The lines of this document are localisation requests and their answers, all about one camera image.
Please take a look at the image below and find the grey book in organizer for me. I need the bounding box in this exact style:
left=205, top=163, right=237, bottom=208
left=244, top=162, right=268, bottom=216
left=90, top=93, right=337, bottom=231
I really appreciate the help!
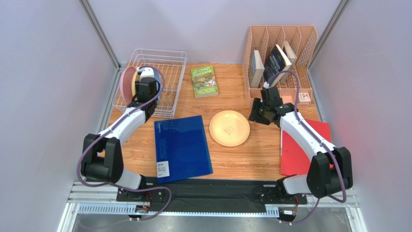
left=249, top=50, right=265, bottom=88

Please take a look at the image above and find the peach file organizer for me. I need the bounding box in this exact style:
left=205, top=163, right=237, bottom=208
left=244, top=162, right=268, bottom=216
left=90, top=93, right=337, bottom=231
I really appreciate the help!
left=243, top=26, right=318, bottom=108

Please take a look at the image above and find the small white box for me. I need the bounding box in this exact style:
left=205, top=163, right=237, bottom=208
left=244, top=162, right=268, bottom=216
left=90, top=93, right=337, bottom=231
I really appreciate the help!
left=298, top=92, right=311, bottom=104

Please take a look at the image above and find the aluminium mounting rail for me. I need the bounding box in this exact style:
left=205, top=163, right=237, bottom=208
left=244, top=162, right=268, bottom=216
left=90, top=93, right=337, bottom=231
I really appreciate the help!
left=66, top=181, right=359, bottom=218

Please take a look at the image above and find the white book in organizer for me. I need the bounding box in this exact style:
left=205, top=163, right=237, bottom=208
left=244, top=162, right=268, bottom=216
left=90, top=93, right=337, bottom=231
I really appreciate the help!
left=283, top=41, right=297, bottom=71

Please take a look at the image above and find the tan plate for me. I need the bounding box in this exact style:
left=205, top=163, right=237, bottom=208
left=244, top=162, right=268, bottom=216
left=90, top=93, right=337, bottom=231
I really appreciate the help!
left=132, top=71, right=138, bottom=97

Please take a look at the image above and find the yellow plate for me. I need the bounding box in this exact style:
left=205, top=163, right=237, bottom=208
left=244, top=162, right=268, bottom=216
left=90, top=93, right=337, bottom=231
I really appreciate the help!
left=209, top=110, right=250, bottom=147

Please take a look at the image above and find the pink plate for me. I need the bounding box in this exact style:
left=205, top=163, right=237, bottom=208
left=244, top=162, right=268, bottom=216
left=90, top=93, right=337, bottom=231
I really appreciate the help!
left=119, top=66, right=136, bottom=104

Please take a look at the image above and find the dark blue book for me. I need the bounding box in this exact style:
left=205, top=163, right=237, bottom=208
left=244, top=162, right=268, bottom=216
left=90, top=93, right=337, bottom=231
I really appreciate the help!
left=263, top=44, right=291, bottom=87

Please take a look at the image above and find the green treehouse book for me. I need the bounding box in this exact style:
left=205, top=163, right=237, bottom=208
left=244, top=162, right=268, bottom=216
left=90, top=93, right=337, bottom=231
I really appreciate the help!
left=191, top=65, right=219, bottom=98

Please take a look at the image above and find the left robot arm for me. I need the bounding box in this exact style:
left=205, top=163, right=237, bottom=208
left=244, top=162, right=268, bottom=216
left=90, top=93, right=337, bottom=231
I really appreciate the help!
left=76, top=76, right=165, bottom=191

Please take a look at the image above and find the red folder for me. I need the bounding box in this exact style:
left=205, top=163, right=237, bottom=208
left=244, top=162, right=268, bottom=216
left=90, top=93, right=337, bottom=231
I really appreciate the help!
left=280, top=120, right=331, bottom=176

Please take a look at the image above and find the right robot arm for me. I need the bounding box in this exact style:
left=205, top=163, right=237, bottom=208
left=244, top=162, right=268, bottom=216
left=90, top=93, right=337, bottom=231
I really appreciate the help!
left=249, top=87, right=353, bottom=203

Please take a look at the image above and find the white wire dish rack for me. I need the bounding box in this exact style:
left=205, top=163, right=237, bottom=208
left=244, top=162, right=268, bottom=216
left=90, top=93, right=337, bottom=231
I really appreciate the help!
left=125, top=48, right=187, bottom=118

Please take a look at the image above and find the blue folder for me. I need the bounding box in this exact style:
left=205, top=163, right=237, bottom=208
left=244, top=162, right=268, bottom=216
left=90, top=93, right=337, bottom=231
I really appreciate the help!
left=154, top=116, right=213, bottom=184

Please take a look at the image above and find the blue plate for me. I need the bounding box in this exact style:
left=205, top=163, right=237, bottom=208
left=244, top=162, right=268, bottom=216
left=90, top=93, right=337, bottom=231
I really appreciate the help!
left=154, top=70, right=162, bottom=93

